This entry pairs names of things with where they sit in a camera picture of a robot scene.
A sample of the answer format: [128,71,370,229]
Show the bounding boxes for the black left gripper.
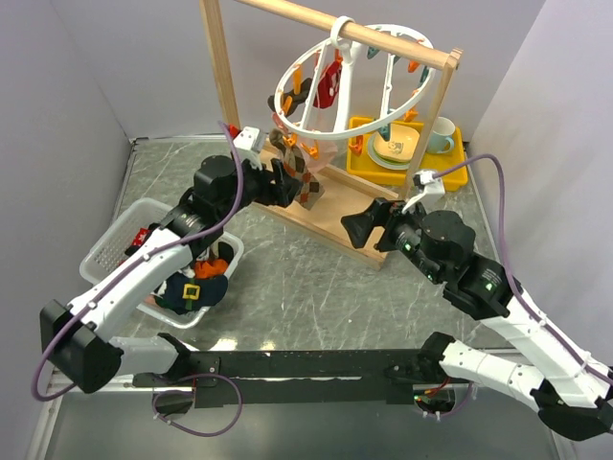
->
[217,153,303,220]

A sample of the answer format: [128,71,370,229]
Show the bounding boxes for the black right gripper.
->
[339,195,444,283]

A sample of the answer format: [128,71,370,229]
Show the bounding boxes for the brown argyle sock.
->
[268,128,325,210]

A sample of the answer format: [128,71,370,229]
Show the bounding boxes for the navy sock with buckle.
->
[154,273,229,315]

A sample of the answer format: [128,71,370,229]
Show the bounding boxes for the white round clip hanger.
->
[272,14,438,141]

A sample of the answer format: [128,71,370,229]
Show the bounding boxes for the pale pink sock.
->
[271,112,338,173]

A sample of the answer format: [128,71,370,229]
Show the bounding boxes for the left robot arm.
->
[39,155,302,394]

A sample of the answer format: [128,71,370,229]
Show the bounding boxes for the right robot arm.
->
[341,198,612,441]

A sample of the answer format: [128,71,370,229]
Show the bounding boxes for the wooden drying rack stand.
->
[198,0,465,272]

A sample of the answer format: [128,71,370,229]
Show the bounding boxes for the yellow plastic tray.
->
[346,117,468,192]

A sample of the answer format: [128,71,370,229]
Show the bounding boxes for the light blue mug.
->
[426,117,456,154]

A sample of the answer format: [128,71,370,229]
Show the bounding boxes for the orange sock in basket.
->
[193,259,229,280]

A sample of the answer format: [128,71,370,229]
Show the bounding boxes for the white plastic laundry basket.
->
[79,196,245,331]

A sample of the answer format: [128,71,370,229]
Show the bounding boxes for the red white christmas sock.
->
[131,228,150,247]

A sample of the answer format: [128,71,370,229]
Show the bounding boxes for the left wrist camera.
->
[226,125,265,170]

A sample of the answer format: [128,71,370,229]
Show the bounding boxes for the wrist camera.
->
[401,170,445,215]
[226,125,265,170]

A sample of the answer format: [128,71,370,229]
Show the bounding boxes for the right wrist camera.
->
[401,170,445,215]

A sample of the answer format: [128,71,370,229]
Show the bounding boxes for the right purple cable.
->
[433,153,613,384]

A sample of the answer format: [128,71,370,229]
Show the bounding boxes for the purple cable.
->
[433,153,613,384]
[31,120,248,402]

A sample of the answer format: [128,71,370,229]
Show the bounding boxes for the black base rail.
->
[132,349,447,408]

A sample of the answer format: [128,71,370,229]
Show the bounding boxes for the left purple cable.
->
[31,120,248,402]

